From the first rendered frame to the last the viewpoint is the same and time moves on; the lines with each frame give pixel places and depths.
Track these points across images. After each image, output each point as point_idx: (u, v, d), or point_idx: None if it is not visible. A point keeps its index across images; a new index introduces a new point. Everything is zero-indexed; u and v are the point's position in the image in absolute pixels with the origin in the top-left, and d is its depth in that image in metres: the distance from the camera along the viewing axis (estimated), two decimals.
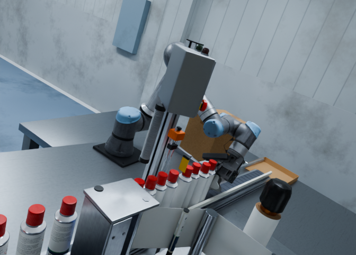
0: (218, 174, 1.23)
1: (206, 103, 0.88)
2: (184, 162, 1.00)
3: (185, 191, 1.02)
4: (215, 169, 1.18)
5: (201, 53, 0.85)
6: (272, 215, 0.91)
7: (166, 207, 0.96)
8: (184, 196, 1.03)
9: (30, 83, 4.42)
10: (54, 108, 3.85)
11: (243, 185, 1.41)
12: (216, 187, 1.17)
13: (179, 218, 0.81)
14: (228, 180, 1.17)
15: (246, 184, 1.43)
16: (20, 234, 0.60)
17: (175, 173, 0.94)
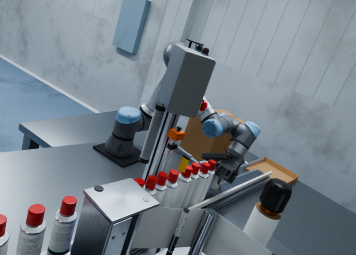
0: (217, 174, 1.23)
1: (206, 103, 0.88)
2: (184, 162, 1.00)
3: (184, 191, 1.02)
4: (215, 169, 1.18)
5: (201, 53, 0.85)
6: (272, 215, 0.91)
7: (166, 207, 0.96)
8: (184, 196, 1.03)
9: (30, 83, 4.42)
10: (54, 108, 3.85)
11: (243, 185, 1.41)
12: (215, 187, 1.17)
13: (179, 218, 0.81)
14: (228, 180, 1.16)
15: (246, 184, 1.43)
16: (20, 234, 0.60)
17: (175, 173, 0.94)
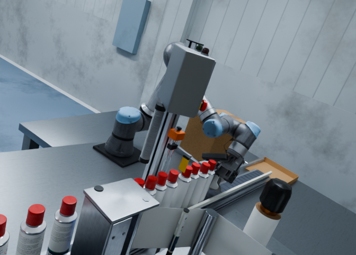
0: (218, 174, 1.23)
1: (206, 103, 0.88)
2: (184, 162, 1.00)
3: (184, 191, 1.02)
4: (215, 169, 1.18)
5: (201, 53, 0.85)
6: (272, 215, 0.91)
7: (166, 207, 0.96)
8: (184, 196, 1.03)
9: (30, 83, 4.42)
10: (54, 108, 3.85)
11: (243, 185, 1.41)
12: (215, 187, 1.17)
13: (179, 218, 0.81)
14: (228, 180, 1.16)
15: (246, 184, 1.43)
16: (20, 234, 0.60)
17: (175, 173, 0.94)
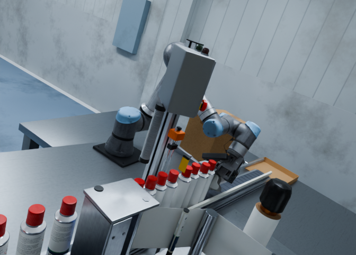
0: (218, 174, 1.23)
1: (206, 103, 0.88)
2: (184, 162, 1.00)
3: (184, 191, 1.02)
4: (215, 169, 1.18)
5: (201, 53, 0.85)
6: (272, 215, 0.91)
7: (166, 207, 0.96)
8: (184, 196, 1.03)
9: (30, 83, 4.42)
10: (54, 108, 3.85)
11: (243, 185, 1.41)
12: (215, 187, 1.17)
13: (179, 218, 0.81)
14: (228, 180, 1.16)
15: (246, 184, 1.43)
16: (20, 234, 0.60)
17: (175, 173, 0.94)
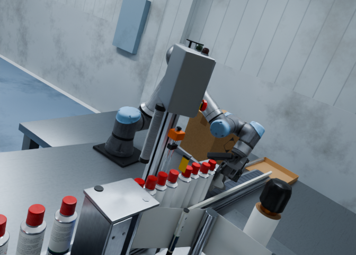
0: (223, 173, 1.26)
1: (206, 103, 0.88)
2: (184, 162, 1.00)
3: (184, 191, 1.02)
4: (220, 167, 1.21)
5: (201, 53, 0.85)
6: (272, 215, 0.91)
7: (166, 207, 0.96)
8: (184, 196, 1.03)
9: (30, 83, 4.42)
10: (54, 108, 3.85)
11: (243, 185, 1.41)
12: (221, 185, 1.19)
13: (179, 218, 0.81)
14: (232, 179, 1.19)
15: (246, 184, 1.43)
16: (20, 234, 0.60)
17: (175, 173, 0.94)
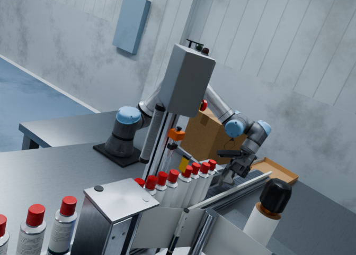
0: (231, 169, 1.32)
1: (206, 103, 0.88)
2: (184, 162, 1.00)
3: (184, 191, 1.02)
4: (229, 164, 1.27)
5: (201, 53, 0.85)
6: (272, 215, 0.91)
7: (166, 207, 0.96)
8: (184, 196, 1.03)
9: (30, 83, 4.42)
10: (54, 108, 3.85)
11: (243, 185, 1.41)
12: (230, 181, 1.26)
13: (179, 218, 0.81)
14: (241, 175, 1.26)
15: (246, 184, 1.43)
16: (20, 234, 0.60)
17: (175, 173, 0.94)
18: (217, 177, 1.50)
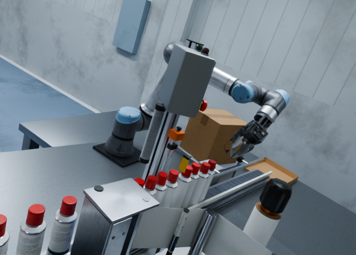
0: (249, 143, 1.11)
1: (206, 103, 0.88)
2: (184, 162, 1.00)
3: (184, 191, 1.02)
4: (239, 130, 1.10)
5: (201, 53, 0.85)
6: (272, 215, 0.91)
7: (166, 207, 0.96)
8: (184, 196, 1.03)
9: (30, 83, 4.42)
10: (54, 108, 3.85)
11: (243, 185, 1.41)
12: (239, 143, 1.05)
13: (179, 218, 0.81)
14: (251, 133, 1.04)
15: (246, 184, 1.43)
16: (20, 234, 0.60)
17: (175, 173, 0.94)
18: (217, 177, 1.50)
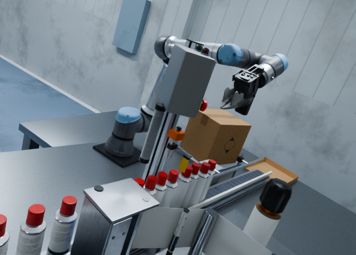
0: (245, 98, 0.96)
1: (206, 103, 0.88)
2: (184, 162, 1.00)
3: (184, 191, 1.02)
4: None
5: (201, 53, 0.85)
6: (272, 215, 0.91)
7: (166, 207, 0.96)
8: (184, 196, 1.03)
9: (30, 83, 4.42)
10: (54, 108, 3.85)
11: (243, 185, 1.41)
12: (225, 90, 0.92)
13: (179, 218, 0.81)
14: (237, 77, 0.93)
15: (246, 184, 1.43)
16: (20, 234, 0.60)
17: (175, 173, 0.94)
18: (217, 177, 1.50)
